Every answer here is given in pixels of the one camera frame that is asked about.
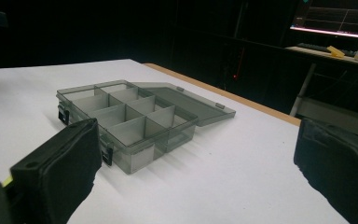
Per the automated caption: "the black keyboard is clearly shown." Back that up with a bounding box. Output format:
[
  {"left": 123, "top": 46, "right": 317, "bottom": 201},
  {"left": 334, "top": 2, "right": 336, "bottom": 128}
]
[{"left": 296, "top": 42, "right": 357, "bottom": 58}]

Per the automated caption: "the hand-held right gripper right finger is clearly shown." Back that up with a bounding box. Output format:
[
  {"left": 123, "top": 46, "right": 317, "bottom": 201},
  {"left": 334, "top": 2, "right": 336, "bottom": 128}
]
[{"left": 293, "top": 117, "right": 358, "bottom": 224}]

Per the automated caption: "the clear grey compartment organizer box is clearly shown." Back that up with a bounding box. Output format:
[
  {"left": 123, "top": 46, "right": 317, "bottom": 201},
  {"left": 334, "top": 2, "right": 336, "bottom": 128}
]
[{"left": 56, "top": 79, "right": 237, "bottom": 175}]

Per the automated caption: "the yellow block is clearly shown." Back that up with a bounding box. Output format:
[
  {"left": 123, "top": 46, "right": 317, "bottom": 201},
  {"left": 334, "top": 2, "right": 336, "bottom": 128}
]
[{"left": 326, "top": 45, "right": 346, "bottom": 59}]

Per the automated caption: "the wooden side desk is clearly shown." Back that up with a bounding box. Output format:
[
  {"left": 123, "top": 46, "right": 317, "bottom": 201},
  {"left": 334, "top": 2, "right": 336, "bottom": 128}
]
[{"left": 284, "top": 46, "right": 358, "bottom": 143}]

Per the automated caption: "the computer monitor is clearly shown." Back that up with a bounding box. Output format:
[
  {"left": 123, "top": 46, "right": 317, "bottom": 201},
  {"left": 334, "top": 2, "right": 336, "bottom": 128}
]
[{"left": 289, "top": 0, "right": 358, "bottom": 41}]

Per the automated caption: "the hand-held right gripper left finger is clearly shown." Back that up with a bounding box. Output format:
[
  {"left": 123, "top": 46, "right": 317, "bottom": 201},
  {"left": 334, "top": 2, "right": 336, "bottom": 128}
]
[{"left": 9, "top": 118, "right": 103, "bottom": 224}]

